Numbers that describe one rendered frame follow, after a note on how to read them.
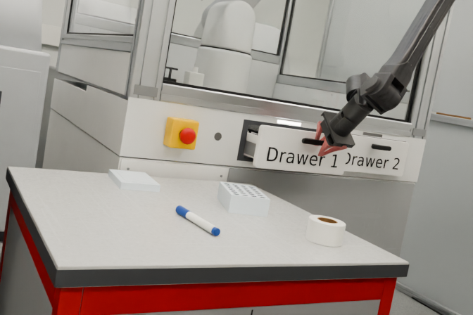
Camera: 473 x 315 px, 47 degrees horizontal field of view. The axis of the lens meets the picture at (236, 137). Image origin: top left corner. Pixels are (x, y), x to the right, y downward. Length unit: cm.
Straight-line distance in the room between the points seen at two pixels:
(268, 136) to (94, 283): 76
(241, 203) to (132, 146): 36
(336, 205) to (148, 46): 76
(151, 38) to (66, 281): 75
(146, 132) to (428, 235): 222
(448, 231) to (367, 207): 145
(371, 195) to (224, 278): 103
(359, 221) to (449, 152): 150
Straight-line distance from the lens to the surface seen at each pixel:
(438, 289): 328
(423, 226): 331
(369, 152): 173
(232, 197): 112
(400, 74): 135
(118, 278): 77
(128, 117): 135
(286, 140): 143
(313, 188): 165
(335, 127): 140
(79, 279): 75
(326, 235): 102
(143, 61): 135
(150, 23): 135
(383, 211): 185
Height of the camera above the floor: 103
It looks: 6 degrees down
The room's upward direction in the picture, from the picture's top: 10 degrees clockwise
